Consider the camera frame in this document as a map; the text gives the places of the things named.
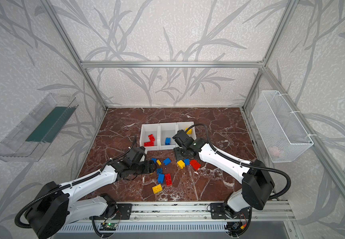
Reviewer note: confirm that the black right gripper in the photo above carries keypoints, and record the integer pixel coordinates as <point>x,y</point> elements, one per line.
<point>178,157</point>

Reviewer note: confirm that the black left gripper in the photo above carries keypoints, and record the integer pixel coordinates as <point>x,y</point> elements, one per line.
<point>147,171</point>

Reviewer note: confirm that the yellow tall lego brick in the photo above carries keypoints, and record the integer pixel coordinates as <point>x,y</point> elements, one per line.
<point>189,131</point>

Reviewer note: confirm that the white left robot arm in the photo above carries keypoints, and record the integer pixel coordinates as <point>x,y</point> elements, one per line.
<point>57,205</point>

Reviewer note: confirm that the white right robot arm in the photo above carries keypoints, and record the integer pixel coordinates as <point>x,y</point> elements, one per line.
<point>255,178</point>

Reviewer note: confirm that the yellow square lego brick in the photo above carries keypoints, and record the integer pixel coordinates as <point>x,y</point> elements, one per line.
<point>181,164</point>

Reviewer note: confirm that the white right bin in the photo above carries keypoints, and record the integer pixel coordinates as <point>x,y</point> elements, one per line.
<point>183,125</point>

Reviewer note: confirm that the white bin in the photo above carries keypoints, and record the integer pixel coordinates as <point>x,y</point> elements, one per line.
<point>147,129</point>
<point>183,125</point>
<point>167,130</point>

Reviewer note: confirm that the yellow long lego brick front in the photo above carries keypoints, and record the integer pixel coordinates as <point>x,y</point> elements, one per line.
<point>157,189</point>

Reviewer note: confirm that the long red lego brick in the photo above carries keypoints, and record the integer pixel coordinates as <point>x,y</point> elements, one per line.
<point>168,180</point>

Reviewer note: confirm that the white middle bin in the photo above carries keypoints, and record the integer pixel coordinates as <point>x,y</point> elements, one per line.
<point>167,130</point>

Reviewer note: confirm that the white left bin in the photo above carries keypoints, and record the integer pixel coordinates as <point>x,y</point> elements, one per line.
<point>147,129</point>

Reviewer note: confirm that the green circuit board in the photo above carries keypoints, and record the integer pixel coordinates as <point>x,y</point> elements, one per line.
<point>106,227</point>

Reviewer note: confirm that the pink object in basket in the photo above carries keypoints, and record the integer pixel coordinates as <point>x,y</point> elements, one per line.
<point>275,152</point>

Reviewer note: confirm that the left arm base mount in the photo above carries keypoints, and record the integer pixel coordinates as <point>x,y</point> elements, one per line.
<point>113,210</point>

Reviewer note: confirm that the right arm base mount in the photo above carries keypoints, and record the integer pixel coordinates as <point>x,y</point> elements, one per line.
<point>223,210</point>

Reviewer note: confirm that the white wire mesh basket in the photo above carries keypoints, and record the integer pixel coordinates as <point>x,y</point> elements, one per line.
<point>279,126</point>

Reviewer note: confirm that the aluminium frame rail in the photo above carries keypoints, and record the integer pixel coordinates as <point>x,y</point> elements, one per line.
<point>199,211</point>

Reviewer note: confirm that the clear plastic wall tray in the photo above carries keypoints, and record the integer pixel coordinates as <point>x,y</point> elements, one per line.
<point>31,138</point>

